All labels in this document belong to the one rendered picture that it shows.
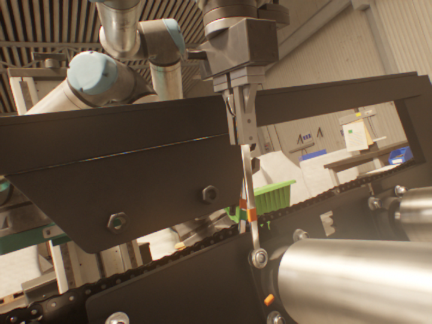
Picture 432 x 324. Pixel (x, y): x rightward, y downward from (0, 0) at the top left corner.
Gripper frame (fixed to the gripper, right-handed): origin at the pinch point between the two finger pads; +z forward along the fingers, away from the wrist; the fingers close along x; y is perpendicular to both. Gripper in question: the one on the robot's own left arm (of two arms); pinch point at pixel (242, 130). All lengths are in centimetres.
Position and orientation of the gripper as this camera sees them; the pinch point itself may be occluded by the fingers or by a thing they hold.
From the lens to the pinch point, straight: 44.5
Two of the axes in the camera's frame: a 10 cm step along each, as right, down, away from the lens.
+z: 1.1, 9.9, 1.1
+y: -8.4, 1.5, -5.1
